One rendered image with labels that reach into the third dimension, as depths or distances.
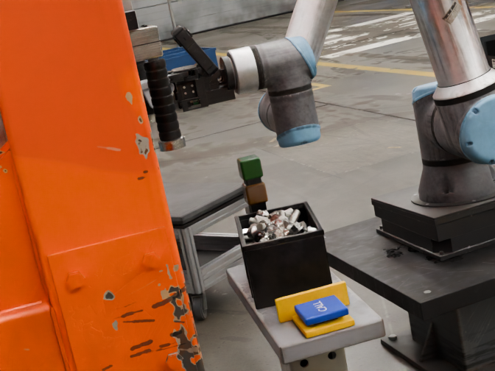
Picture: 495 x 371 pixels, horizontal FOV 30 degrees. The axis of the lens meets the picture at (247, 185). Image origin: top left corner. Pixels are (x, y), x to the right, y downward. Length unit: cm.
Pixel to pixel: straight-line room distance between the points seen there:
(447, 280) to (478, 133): 31
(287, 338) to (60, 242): 48
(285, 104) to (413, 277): 48
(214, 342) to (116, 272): 157
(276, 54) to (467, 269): 62
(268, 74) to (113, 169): 81
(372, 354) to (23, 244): 144
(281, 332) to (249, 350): 109
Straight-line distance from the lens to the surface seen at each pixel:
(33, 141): 107
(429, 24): 195
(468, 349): 220
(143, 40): 147
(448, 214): 208
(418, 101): 215
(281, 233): 157
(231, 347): 260
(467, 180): 215
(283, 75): 185
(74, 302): 111
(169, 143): 150
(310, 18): 200
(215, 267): 283
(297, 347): 143
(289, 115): 186
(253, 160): 174
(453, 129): 198
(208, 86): 185
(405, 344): 240
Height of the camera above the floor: 102
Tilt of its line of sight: 14 degrees down
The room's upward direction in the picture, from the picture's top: 11 degrees counter-clockwise
